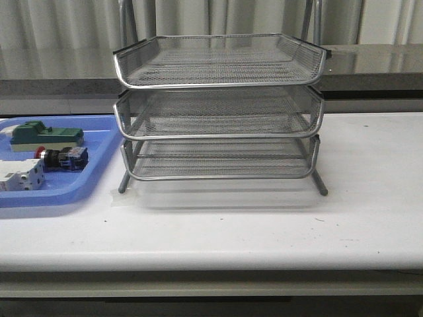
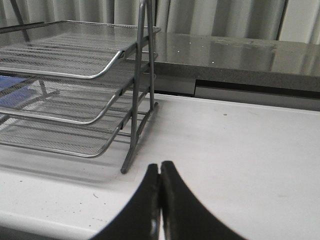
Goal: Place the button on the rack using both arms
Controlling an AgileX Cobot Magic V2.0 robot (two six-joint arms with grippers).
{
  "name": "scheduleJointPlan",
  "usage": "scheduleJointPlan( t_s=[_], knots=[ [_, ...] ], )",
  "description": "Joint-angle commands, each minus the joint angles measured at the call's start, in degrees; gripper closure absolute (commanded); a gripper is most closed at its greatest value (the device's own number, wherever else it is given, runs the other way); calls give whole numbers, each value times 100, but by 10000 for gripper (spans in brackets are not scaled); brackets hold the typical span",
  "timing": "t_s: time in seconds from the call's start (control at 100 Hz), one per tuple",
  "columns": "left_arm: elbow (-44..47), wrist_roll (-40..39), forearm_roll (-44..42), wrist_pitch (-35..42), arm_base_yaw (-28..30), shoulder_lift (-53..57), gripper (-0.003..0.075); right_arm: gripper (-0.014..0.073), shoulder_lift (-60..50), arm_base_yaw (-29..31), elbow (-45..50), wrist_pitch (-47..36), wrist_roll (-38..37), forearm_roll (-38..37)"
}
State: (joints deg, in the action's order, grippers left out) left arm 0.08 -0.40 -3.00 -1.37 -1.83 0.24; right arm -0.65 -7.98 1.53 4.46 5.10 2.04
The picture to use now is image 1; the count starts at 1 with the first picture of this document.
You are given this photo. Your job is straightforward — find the red emergency stop push button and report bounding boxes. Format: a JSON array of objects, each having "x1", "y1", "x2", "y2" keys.
[{"x1": 34, "y1": 146, "x2": 89, "y2": 172}]

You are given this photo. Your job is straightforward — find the silver mesh top tray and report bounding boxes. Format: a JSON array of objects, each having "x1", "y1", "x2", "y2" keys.
[{"x1": 113, "y1": 33, "x2": 331, "y2": 90}]

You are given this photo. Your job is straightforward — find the blue plastic tray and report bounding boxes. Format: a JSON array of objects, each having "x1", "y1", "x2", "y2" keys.
[{"x1": 1, "y1": 115, "x2": 122, "y2": 207}]

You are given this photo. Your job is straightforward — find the green and beige electrical block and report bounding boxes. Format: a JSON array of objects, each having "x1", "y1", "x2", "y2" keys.
[{"x1": 10, "y1": 120, "x2": 84, "y2": 152}]

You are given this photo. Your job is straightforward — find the white circuit breaker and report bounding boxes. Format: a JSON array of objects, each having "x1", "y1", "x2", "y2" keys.
[{"x1": 1, "y1": 158, "x2": 46, "y2": 192}]

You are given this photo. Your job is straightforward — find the grey metal rack frame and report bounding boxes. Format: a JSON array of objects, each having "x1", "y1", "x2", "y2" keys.
[{"x1": 118, "y1": 0, "x2": 328, "y2": 196}]

